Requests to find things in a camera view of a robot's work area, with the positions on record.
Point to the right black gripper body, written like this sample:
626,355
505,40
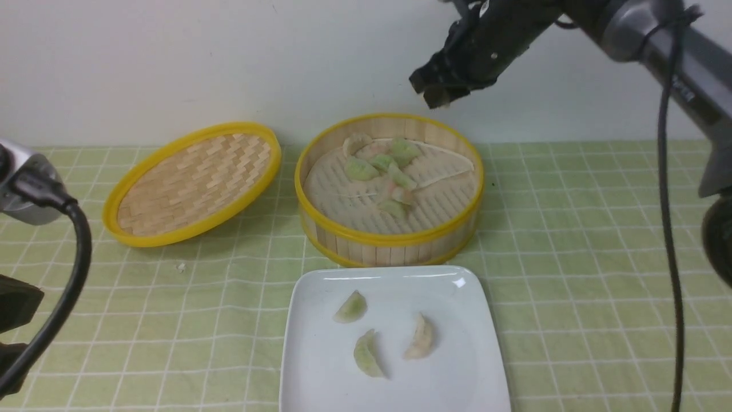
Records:
488,37

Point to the pink dumpling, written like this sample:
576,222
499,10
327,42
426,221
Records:
372,150
391,191

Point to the cream dumpling top left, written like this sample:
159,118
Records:
354,143

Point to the green dumpling bottom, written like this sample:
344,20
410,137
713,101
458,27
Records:
394,208

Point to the green dumpling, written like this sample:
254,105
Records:
403,151
352,309
389,165
365,355
394,208
357,169

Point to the green dumpling on plate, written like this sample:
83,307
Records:
365,355

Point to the white square plate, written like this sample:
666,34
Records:
464,372

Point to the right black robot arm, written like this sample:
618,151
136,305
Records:
659,35

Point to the green checkered tablecloth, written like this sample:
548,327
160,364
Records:
569,251

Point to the cream dumpling on plate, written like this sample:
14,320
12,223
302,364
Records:
422,341

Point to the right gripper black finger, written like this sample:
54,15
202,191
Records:
442,80

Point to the yellow rimmed bamboo steamer lid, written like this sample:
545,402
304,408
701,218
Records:
193,184

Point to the yellow rimmed bamboo steamer basket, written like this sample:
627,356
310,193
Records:
353,248

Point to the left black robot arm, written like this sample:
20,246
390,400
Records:
20,300

